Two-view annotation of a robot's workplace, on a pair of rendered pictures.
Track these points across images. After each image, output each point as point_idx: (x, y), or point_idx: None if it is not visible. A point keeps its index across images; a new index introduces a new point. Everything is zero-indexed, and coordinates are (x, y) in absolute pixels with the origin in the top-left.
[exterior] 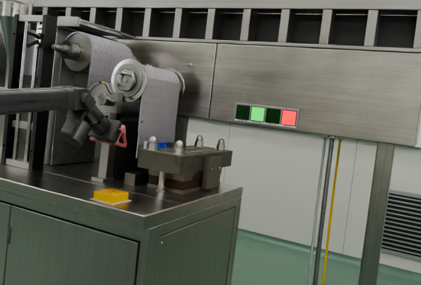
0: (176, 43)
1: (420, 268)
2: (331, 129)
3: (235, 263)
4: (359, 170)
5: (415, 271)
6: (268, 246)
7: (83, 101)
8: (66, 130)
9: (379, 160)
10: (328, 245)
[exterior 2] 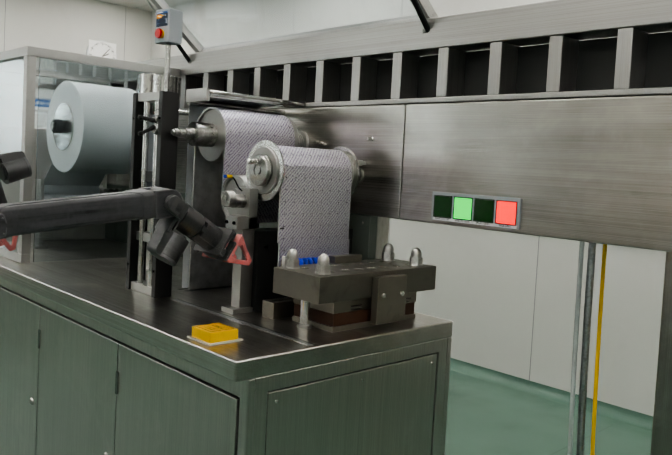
0: (354, 108)
1: None
2: (569, 230)
3: (540, 447)
4: None
5: None
6: (610, 423)
7: (166, 206)
8: (152, 245)
9: (671, 279)
10: None
